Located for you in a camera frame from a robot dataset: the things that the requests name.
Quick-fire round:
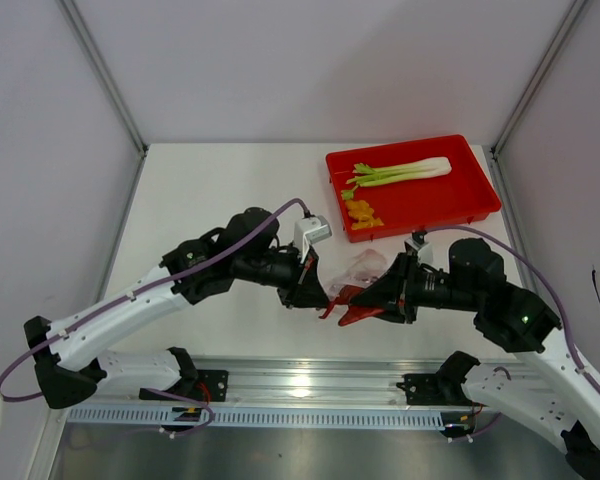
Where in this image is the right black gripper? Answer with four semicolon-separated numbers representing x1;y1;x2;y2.
350;251;483;324

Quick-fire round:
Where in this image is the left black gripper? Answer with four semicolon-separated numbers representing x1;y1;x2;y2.
234;241;331;309

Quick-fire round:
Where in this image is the clear pink-dotted zip bag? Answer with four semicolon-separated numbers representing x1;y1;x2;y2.
324;249;388;300

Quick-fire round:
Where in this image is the red toy lobster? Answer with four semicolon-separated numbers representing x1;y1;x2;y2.
319;285;385;327

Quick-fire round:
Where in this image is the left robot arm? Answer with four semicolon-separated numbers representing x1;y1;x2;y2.
24;207;332;409

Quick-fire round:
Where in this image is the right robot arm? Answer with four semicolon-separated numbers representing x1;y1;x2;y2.
339;232;600;479

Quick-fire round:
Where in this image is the yellow pasta pile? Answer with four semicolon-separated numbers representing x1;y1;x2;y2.
345;199;384;230

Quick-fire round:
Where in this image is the green white celery stalk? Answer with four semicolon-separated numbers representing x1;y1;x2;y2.
340;157;452;200

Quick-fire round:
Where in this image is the red plastic tray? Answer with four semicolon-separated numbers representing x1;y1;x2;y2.
325;134;501;243

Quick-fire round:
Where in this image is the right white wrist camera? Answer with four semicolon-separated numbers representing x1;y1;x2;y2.
405;231;433;264

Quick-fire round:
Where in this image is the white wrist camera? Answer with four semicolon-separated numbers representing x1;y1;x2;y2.
405;231;433;264
293;215;332;263

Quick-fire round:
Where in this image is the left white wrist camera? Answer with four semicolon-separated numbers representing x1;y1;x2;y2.
293;215;332;263

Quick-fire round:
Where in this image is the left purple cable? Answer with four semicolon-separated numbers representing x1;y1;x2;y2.
0;198;314;441

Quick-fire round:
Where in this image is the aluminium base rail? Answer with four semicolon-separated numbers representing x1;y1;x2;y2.
47;357;589;412

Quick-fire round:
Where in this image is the white slotted cable duct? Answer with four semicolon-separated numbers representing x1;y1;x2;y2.
67;404;476;431

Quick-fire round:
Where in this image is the left aluminium frame post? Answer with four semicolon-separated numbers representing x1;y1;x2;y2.
55;0;148;156

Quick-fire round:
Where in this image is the aluminium frame post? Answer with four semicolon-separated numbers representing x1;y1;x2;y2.
490;0;594;160
55;0;148;156

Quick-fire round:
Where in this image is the right aluminium frame post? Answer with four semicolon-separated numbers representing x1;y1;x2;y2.
490;0;594;160

